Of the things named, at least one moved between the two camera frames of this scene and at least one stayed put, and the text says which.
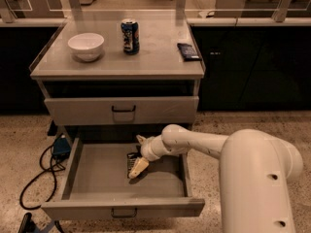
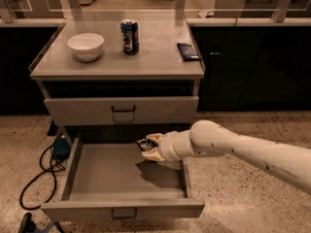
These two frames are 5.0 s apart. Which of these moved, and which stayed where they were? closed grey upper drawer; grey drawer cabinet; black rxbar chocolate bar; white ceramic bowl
Moved: black rxbar chocolate bar
Stayed: white ceramic bowl; grey drawer cabinet; closed grey upper drawer
